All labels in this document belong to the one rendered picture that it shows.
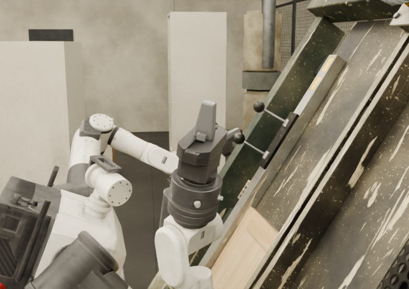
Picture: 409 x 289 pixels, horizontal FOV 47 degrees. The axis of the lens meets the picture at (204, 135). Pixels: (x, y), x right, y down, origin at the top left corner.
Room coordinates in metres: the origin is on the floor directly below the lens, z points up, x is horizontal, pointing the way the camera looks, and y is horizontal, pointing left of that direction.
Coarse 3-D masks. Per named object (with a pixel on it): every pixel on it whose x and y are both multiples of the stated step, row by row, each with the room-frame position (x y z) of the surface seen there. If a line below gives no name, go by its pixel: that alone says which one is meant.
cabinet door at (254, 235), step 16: (240, 224) 1.38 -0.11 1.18; (256, 224) 1.30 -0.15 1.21; (240, 240) 1.33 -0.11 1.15; (256, 240) 1.25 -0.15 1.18; (272, 240) 1.18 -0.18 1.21; (224, 256) 1.35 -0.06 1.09; (240, 256) 1.27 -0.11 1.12; (256, 256) 1.20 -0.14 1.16; (224, 272) 1.30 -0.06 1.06; (240, 272) 1.22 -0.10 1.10; (224, 288) 1.24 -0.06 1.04; (240, 288) 1.17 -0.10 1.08
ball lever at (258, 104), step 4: (256, 104) 1.47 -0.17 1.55; (260, 104) 1.47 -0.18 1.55; (256, 108) 1.47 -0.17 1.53; (260, 108) 1.47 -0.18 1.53; (264, 108) 1.48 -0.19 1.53; (260, 112) 1.48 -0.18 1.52; (268, 112) 1.47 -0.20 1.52; (272, 116) 1.47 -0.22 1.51; (276, 116) 1.46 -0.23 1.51; (280, 120) 1.46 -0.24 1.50; (284, 120) 1.45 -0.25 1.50; (288, 120) 1.44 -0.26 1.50; (284, 124) 1.44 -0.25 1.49
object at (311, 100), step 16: (336, 64) 1.46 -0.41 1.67; (320, 80) 1.46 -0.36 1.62; (304, 96) 1.49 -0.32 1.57; (320, 96) 1.45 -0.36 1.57; (304, 112) 1.44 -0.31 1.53; (304, 128) 1.44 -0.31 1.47; (288, 144) 1.43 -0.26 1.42; (272, 160) 1.42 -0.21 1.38; (256, 176) 1.43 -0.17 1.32; (272, 176) 1.42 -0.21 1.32; (256, 192) 1.40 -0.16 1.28; (240, 208) 1.40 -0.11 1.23; (224, 224) 1.43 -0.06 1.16; (224, 240) 1.38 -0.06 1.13; (208, 256) 1.39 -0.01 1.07
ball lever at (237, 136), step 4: (236, 136) 1.46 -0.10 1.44; (240, 136) 1.45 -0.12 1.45; (244, 136) 1.46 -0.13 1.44; (236, 140) 1.45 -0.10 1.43; (240, 140) 1.45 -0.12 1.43; (244, 140) 1.46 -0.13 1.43; (248, 144) 1.45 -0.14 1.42; (256, 148) 1.45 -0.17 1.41; (260, 152) 1.44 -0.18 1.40; (264, 152) 1.44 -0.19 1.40; (268, 152) 1.43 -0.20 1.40; (264, 156) 1.43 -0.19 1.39
